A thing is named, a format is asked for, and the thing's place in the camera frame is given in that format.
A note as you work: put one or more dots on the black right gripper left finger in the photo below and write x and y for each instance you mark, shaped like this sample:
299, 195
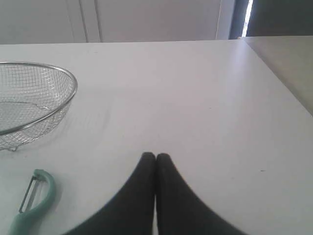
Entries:
131, 210

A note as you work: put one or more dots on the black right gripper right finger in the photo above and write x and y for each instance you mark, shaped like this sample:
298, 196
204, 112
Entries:
179, 210

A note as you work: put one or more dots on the metal wire mesh basket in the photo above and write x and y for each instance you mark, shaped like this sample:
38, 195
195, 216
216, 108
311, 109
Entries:
34, 98

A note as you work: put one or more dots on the white cabinet doors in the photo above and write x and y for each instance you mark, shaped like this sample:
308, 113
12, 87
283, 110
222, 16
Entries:
98, 21

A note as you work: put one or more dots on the dark window frame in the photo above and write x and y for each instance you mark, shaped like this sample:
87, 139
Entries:
280, 18

